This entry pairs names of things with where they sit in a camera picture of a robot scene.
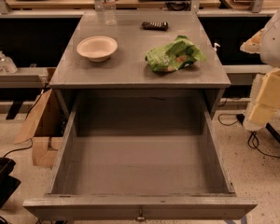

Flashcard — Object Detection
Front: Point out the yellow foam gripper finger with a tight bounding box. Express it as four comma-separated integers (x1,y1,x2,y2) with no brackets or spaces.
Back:
240,29,264,54
244,68,280,132

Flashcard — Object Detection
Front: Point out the grey top drawer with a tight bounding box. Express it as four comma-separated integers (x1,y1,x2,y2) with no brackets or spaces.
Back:
24,91,257,222

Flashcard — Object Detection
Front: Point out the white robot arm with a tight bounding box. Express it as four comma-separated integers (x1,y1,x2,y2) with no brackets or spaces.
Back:
240,8,280,132

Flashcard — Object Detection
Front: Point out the white spray nozzle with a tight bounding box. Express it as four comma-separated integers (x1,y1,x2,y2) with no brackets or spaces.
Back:
213,42,220,51

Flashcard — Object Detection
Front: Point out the black power adapter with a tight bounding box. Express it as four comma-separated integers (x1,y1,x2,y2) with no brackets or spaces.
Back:
236,114,245,124

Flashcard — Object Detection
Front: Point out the black floor stand leg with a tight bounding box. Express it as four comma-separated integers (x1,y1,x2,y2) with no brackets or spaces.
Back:
264,122,280,155

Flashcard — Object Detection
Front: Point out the green chip bag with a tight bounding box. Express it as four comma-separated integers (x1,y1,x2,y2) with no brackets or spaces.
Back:
145,35,206,73

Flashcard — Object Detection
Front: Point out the grey wooden cabinet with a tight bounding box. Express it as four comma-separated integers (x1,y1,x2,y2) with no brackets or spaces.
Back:
50,9,231,113

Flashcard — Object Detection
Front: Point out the clear plastic water bottle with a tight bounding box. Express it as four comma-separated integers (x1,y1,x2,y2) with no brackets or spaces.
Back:
101,0,117,25

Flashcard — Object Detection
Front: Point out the cream paper bowl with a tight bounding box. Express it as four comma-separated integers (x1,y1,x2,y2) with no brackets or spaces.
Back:
77,36,118,63

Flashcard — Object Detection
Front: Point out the brown cardboard box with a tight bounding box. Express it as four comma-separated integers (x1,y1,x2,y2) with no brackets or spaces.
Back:
14,88,63,168

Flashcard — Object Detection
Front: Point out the clear sanitizer bottle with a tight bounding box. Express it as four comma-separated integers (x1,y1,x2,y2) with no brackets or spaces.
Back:
0,51,18,74

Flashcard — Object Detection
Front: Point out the black chair base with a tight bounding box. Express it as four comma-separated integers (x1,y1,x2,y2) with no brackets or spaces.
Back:
0,158,21,224

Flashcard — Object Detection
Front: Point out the black floor cable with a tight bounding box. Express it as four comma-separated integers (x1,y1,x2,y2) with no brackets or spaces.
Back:
217,112,280,161

